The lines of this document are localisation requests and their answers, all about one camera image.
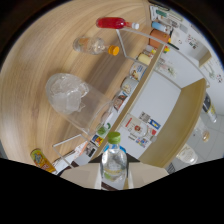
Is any clear bottle green cap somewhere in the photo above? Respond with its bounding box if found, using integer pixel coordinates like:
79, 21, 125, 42
100, 131, 129, 191

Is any yellow cartoon drink can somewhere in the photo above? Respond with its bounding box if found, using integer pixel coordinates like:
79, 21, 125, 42
30, 148, 57, 174

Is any clear bottle orange cap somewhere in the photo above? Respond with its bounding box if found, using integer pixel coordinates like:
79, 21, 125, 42
72, 35, 120, 57

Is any red liquid bottle white cap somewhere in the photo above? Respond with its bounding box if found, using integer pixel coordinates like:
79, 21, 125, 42
95, 17, 140, 30

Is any clear vodka bottle red label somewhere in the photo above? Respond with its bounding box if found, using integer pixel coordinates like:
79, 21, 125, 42
121, 114, 155, 141

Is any white and blue cup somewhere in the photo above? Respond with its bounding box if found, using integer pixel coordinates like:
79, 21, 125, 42
151, 21, 168, 33

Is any tall glass bottle cork lid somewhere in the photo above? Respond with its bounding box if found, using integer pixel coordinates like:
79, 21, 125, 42
196, 116, 212, 144

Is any clear glass with ice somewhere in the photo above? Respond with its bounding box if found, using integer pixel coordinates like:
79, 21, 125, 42
45, 73, 113, 134

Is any black and yellow can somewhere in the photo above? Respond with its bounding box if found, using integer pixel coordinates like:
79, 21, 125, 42
202, 93, 218, 124

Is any blue wall poster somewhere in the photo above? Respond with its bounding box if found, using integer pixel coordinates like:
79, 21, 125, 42
139, 111, 162, 131

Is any white frame wooden shelf rack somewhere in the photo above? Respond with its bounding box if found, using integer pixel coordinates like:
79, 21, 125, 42
52, 28, 208, 169

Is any wooden wall shelf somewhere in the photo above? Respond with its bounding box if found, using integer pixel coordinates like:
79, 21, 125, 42
196, 43, 213, 68

